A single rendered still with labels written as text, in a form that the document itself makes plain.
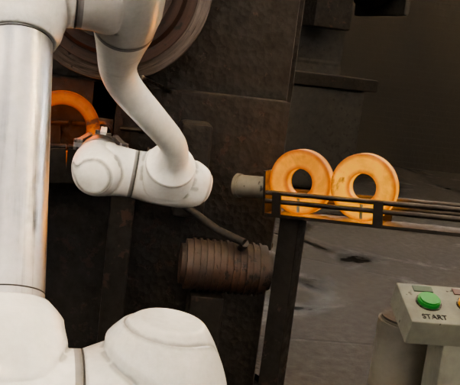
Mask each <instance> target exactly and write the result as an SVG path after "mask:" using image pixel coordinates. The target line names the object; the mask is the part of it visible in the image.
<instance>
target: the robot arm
mask: <svg viewBox="0 0 460 385"><path fill-rule="evenodd" d="M165 1H166V0H0V385H227V383H226V379H225V372H224V369H223V366H222V362H221V359H220V357H219V353H218V351H217V348H216V346H215V342H214V341H213V339H212V336H211V334H210V332H209V330H208V329H207V327H206V325H205V324H204V323H203V322H202V321H201V320H200V319H198V318H197V317H195V316H193V315H190V314H189V313H186V312H182V311H179V310H175V309H167V308H149V309H142V310H140V311H138V312H135V313H132V314H130V315H127V316H125V317H123V318H122V319H120V320H119V321H117V322H116V323H115V324H114V325H113V326H112V327H111V328H110V329H109V330H108V331H107V332H106V334H105V340H104V341H101V342H99V343H96V344H94V345H90V346H87V347H85V348H68V341H67V336H66V330H65V326H64V320H63V317H62V316H61V314H60V313H59V312H58V311H57V310H56V309H55V308H54V307H53V305H52V304H51V303H50V302H49V301H48V300H47V299H45V289H46V264H47V216H48V192H49V167H50V119H51V94H52V69H53V52H54V51H55V50H56V49H57V48H58V46H59V45H60V43H61V41H62V39H63V34H64V32H65V30H66V28H76V29H83V30H87V31H93V32H94V36H95V40H96V52H97V60H98V66H99V73H100V76H101V78H102V81H103V84H104V86H105V87H106V89H107V91H108V92H109V94H110V96H111V97H112V98H113V99H114V100H115V101H116V103H117V104H118V105H119V106H120V107H121V108H122V109H123V110H124V111H125V112H126V113H127V115H128V116H129V117H130V118H131V119H132V120H133V121H134V122H135V123H136V124H137V125H138V126H139V127H140V128H141V129H142V130H143V131H144V132H145V133H146V134H147V135H148V136H149V137H150V138H151V140H152V141H153V142H154V143H155V144H156V145H157V146H156V147H154V148H153V149H150V150H149V151H148V152H147V151H141V150H134V149H131V148H128V144H127V143H125V142H124V141H123V140H122V139H121V138H120V137H119V136H118V135H117V134H115V135H113V136H111V133H107V127H103V126H102V127H101V130H96V132H95V134H92V133H91V132H88V133H86V134H84V135H83V136H81V137H78V138H74V142H73V149H74V150H77V151H76V153H75V155H74V157H73V161H72V166H71V171H72V176H73V181H74V183H75V184H76V186H77V187H78V189H79V190H81V191H82V192H83V193H85V194H87V195H90V196H125V197H130V198H133V199H138V200H141V201H142V202H148V203H151V204H155V205H163V206H169V207H175V208H189V207H194V206H198V205H201V204H202V203H203V202H205V201H206V200H207V199H208V197H209V194H210V193H211V190H212V182H213V180H212V175H211V173H210V171H209V169H208V168H207V167H206V166H204V165H203V164H202V163H200V162H199V161H197V160H194V159H193V156H192V154H191V153H190V152H189V151H188V145H187V142H186V138H185V137H184V135H183V133H182V132H181V130H180V129H179V128H178V126H177V125H176V123H175V122H174V121H173V119H172V118H171V117H170V116H169V115H168V114H167V112H166V111H165V110H164V108H163V107H162V106H161V104H160V103H159V102H158V101H157V100H156V99H155V97H154V96H153V95H152V93H151V92H150V91H149V89H148V88H147V87H146V85H145V84H144V83H143V82H142V80H141V78H140V76H139V75H138V71H137V67H138V64H139V62H140V60H141V58H142V57H143V55H144V52H145V51H146V49H147V48H148V47H149V45H150V43H151V41H152V40H153V38H154V35H155V32H156V30H157V28H158V26H159V24H160V21H161V19H162V16H163V12H164V6H165Z"/></svg>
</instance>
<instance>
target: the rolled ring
mask: <svg viewBox="0 0 460 385"><path fill-rule="evenodd" d="M53 105H69V106H72V107H74V108H75V109H77V110H78V111H79V112H80V113H81V114H82V116H83V117H84V119H85V122H86V133H88V132H91V133H92V134H95V132H96V130H100V126H99V117H98V115H97V113H96V110H95V109H94V108H93V106H92V105H91V103H90V102H89V101H88V100H87V99H85V98H84V97H82V96H81V95H79V94H77V93H75V92H71V91H66V90H57V91H52V94H51V106H53Z"/></svg>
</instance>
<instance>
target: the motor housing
mask: <svg viewBox="0 0 460 385"><path fill-rule="evenodd" d="M273 268H274V259H273V253H272V251H269V249H268V246H267V245H262V243H257V244H255V243H254V242H251V243H250V244H249V245H248V246H247V248H246V249H245V250H244V251H239V250H238V244H236V243H234V242H229V240H225V241H223V240H218V241H217V240H216V239H212V240H211V241H210V240H209V238H207V239H206V240H203V238H199V239H196V238H194V237H193V238H187V239H186V243H181V245H180V254H179V261H178V271H177V282H178V283H182V288H183V289H187V294H186V307H185V312H186V313H189V314H190V315H193V316H195V317H197V318H198V319H200V320H201V321H202V322H203V323H204V324H205V325H206V327H207V329H208V330H209V332H210V334H211V336H212V339H213V341H214V342H215V346H216V348H217V349H218V343H219V331H220V325H221V318H222V307H223V300H224V299H223V297H222V293H225V292H227V294H232V293H234V294H235V295H238V294H239V293H240V295H244V294H246V295H247V296H250V295H251V294H252V295H253V296H257V295H264V293H265V290H269V289H270V285H271V281H272V276H273Z"/></svg>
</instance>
